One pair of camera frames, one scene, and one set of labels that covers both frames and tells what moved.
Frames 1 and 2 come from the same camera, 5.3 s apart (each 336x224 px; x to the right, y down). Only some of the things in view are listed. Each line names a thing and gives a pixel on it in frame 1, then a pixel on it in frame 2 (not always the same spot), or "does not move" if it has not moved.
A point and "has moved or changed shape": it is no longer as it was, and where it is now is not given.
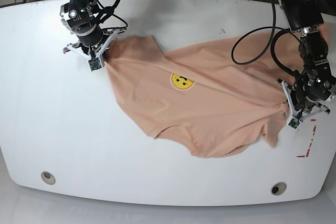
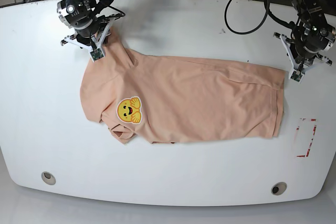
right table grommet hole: x=279 y=188 does not move
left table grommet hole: x=48 y=178 does not move
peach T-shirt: x=218 y=104 has moved or changed shape
